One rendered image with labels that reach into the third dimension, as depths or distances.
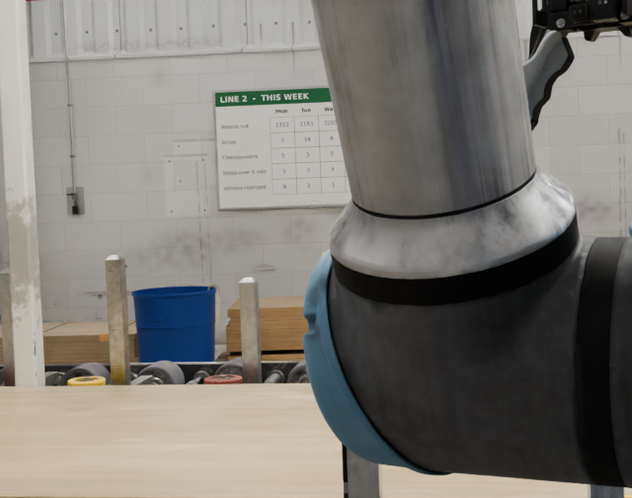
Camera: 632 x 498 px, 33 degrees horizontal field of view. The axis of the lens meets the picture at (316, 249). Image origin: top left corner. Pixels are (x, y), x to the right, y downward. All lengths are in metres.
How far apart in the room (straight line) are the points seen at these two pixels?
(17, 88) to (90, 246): 6.27
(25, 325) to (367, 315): 1.87
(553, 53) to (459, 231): 0.44
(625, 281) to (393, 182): 0.11
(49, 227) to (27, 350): 6.33
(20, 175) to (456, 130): 1.90
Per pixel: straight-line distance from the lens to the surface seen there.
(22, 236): 2.30
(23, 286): 2.31
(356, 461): 1.18
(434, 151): 0.44
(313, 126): 8.24
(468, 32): 0.43
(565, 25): 0.82
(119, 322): 2.37
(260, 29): 8.37
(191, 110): 8.38
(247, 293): 2.29
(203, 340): 6.72
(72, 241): 8.58
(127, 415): 1.94
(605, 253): 0.48
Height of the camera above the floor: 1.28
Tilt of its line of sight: 3 degrees down
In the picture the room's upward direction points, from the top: 2 degrees counter-clockwise
